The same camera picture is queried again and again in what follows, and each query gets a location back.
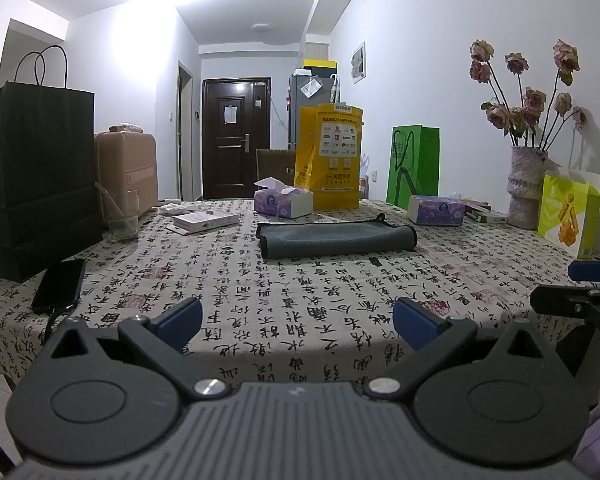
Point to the grey towel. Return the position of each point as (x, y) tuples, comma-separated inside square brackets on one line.
[(332, 241)]

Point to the yellow paper bag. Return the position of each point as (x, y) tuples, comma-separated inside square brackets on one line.
[(330, 157)]

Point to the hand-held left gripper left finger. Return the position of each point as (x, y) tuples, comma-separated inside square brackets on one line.
[(181, 324)]

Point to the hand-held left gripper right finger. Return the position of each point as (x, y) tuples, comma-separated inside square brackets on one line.
[(416, 325)]

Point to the clear drinking glass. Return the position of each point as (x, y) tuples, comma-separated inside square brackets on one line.
[(123, 217)]

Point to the framed wall picture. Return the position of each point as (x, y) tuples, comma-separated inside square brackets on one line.
[(358, 62)]

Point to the dried pink roses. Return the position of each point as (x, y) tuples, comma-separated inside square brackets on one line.
[(525, 95)]

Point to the small flat carton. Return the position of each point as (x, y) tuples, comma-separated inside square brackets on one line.
[(486, 216)]

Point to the round ceiling lamp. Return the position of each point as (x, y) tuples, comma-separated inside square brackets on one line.
[(262, 27)]

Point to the textured grey vase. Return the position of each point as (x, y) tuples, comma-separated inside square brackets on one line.
[(526, 187)]

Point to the brown chair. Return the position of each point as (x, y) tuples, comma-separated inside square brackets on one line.
[(275, 165)]

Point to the beige suitcase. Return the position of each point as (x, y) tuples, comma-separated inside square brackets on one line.
[(127, 170)]

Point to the green and white snack bag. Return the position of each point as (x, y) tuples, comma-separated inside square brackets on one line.
[(570, 212)]

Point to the black paper bag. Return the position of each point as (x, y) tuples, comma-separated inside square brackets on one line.
[(35, 175)]

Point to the yellow box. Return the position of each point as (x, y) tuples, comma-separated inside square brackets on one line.
[(320, 64)]

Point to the green paper bag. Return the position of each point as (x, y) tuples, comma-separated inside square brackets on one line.
[(412, 165)]

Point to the flat white box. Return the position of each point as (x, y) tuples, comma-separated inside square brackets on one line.
[(206, 220)]

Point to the grey refrigerator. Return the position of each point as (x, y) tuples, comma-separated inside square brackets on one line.
[(302, 105)]

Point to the dark brown door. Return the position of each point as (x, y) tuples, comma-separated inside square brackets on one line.
[(235, 137)]

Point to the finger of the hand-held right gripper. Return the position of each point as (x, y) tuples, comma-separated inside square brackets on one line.
[(575, 302), (594, 270)]

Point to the black smartphone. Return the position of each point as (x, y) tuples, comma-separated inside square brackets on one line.
[(60, 285)]

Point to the purple tissue box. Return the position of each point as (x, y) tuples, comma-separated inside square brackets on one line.
[(282, 200), (436, 210)]

